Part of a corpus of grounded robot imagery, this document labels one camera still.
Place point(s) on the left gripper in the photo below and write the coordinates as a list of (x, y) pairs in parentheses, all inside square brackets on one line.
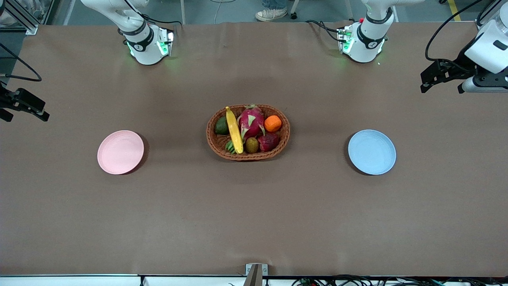
[(458, 67)]

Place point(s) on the dark red apple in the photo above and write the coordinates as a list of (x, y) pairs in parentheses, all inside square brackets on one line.
[(268, 142)]

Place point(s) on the yellow banana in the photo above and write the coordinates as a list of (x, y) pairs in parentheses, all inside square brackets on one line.
[(234, 133)]

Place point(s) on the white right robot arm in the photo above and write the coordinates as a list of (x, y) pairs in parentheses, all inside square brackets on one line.
[(145, 51)]

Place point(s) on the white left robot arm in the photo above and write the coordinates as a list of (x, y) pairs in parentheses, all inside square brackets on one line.
[(363, 43)]

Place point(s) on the small green banana bunch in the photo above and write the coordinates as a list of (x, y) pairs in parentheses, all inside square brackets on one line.
[(229, 147)]

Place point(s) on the pink plate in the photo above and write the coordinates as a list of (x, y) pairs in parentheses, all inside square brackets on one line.
[(120, 152)]

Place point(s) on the blue plate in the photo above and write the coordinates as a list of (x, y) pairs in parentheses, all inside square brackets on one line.
[(372, 152)]

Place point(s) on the orange fruit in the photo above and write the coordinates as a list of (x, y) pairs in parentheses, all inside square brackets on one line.
[(273, 123)]

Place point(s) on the white sneaker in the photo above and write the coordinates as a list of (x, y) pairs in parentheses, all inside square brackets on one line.
[(271, 14)]

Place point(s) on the brown wicker basket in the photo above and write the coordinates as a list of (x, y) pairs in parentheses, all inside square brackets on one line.
[(216, 145)]

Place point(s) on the green avocado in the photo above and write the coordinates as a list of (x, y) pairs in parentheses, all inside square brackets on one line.
[(221, 126)]

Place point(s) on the pink dragon fruit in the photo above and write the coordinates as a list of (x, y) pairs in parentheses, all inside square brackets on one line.
[(251, 119)]

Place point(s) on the brown kiwi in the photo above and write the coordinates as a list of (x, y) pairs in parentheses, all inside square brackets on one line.
[(252, 145)]

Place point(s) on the brown table cover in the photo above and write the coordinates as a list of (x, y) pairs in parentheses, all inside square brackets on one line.
[(254, 218)]

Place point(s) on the aluminium frame post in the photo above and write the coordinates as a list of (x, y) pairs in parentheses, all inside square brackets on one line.
[(24, 22)]

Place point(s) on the white table edge rail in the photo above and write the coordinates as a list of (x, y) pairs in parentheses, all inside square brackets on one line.
[(79, 281)]

